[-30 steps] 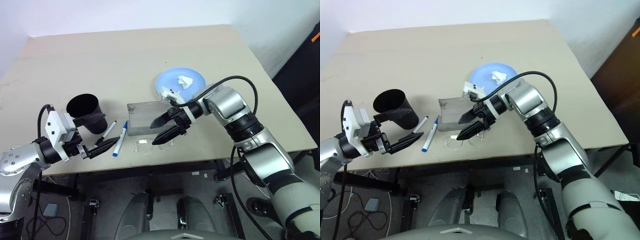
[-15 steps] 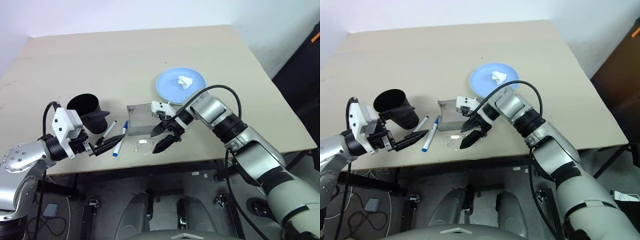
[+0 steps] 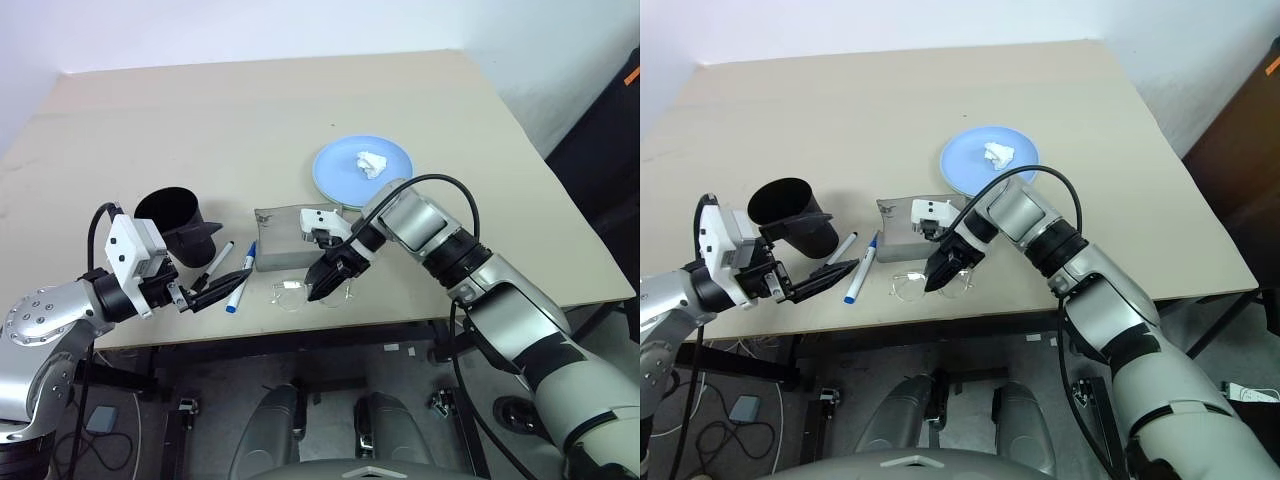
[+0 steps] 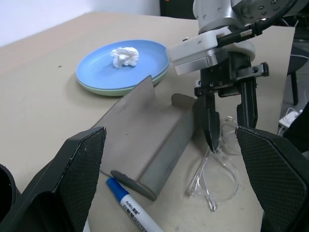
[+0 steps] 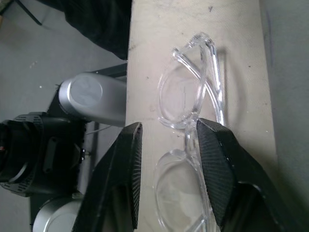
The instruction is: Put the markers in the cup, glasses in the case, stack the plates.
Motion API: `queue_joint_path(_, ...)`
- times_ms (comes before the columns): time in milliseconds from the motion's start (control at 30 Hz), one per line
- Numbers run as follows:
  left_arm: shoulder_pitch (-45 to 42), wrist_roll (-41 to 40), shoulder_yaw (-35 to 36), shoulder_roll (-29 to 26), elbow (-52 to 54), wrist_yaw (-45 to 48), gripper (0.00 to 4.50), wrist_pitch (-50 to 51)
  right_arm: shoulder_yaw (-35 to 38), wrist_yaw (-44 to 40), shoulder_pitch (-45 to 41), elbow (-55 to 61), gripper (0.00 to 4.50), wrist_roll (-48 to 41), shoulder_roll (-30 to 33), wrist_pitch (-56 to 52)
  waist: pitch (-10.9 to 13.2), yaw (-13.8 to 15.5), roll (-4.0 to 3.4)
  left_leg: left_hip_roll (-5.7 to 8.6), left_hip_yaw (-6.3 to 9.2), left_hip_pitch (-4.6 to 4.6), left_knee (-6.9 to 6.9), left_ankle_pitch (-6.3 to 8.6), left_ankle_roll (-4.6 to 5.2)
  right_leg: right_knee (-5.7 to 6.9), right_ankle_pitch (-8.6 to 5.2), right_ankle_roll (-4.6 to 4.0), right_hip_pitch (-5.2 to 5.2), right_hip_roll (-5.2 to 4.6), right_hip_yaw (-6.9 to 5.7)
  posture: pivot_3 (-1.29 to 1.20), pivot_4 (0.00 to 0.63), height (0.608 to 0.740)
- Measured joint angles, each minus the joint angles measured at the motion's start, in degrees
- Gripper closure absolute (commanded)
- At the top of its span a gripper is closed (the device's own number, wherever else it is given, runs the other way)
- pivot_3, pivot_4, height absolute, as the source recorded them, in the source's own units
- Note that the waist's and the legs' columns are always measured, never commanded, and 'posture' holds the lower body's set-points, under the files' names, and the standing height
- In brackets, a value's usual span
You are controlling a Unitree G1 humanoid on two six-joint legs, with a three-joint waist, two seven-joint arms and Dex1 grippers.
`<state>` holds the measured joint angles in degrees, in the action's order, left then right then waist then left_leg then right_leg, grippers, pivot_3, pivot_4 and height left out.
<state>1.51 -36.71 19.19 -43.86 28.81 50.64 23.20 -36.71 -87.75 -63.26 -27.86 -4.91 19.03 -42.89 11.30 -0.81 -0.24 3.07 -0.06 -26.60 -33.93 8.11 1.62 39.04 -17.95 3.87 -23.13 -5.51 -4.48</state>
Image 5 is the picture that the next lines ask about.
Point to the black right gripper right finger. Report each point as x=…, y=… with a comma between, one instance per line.
x=224, y=178

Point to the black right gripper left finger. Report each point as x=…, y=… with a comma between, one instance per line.
x=116, y=183

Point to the clear plastic glasses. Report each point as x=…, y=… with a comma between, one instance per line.
x=204, y=59

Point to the silver round robot joint cover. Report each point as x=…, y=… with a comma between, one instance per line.
x=56, y=213

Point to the silver robot body housing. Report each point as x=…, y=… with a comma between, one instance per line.
x=96, y=101

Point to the black cloth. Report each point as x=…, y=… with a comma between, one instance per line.
x=96, y=21

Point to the black metal frame bar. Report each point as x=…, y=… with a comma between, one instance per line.
x=112, y=70

